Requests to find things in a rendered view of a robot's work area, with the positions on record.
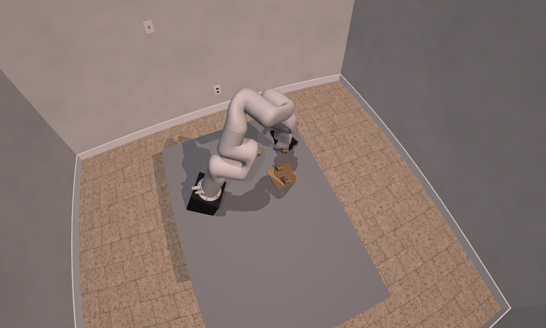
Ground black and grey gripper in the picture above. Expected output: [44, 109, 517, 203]
[270, 130, 298, 151]

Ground tan square mat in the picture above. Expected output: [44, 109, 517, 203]
[267, 162, 299, 190]

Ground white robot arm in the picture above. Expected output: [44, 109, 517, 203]
[191, 88, 299, 201]

